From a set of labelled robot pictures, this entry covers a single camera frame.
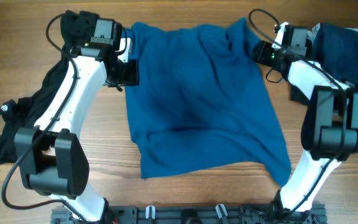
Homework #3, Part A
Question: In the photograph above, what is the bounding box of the blue t-shirt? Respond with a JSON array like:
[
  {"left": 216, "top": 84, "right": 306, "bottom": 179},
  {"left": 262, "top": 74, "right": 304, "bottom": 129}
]
[{"left": 126, "top": 18, "right": 291, "bottom": 185}]

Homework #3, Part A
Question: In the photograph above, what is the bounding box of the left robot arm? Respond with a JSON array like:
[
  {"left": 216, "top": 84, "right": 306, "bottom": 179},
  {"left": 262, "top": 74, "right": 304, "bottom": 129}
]
[{"left": 12, "top": 18, "right": 139, "bottom": 223}]

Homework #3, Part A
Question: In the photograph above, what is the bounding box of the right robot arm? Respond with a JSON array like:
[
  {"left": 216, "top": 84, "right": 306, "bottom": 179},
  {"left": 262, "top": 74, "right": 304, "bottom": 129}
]
[{"left": 255, "top": 22, "right": 358, "bottom": 223}]

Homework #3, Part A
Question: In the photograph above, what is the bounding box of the folded black garment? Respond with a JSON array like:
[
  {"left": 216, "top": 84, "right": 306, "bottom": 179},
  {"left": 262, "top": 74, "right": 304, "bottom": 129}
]
[{"left": 290, "top": 85, "right": 309, "bottom": 105}]

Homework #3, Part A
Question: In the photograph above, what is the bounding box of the black t-shirt with logo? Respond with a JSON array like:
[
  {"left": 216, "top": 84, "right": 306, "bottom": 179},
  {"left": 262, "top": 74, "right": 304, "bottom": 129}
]
[{"left": 0, "top": 10, "right": 99, "bottom": 164}]

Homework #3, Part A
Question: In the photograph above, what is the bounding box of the folded navy blue garment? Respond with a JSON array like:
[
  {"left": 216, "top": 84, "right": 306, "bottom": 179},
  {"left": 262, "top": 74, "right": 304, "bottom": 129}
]
[{"left": 312, "top": 23, "right": 358, "bottom": 88}]

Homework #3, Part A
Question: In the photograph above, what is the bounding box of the right black camera cable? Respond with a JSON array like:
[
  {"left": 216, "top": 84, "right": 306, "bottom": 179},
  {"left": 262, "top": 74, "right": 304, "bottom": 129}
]
[{"left": 248, "top": 8, "right": 349, "bottom": 215}]

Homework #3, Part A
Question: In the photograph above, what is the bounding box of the black camera cable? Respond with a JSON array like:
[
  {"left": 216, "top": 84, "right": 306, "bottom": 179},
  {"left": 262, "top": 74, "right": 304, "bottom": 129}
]
[
  {"left": 1, "top": 12, "right": 83, "bottom": 223},
  {"left": 248, "top": 8, "right": 349, "bottom": 215}
]

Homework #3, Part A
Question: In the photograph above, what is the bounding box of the left black camera cable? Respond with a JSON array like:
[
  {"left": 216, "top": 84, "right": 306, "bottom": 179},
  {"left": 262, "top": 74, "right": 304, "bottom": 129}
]
[{"left": 1, "top": 12, "right": 83, "bottom": 223}]

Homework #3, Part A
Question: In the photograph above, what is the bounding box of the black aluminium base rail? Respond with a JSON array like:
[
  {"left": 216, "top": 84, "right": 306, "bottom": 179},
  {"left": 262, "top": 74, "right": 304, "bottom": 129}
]
[{"left": 50, "top": 203, "right": 328, "bottom": 224}]

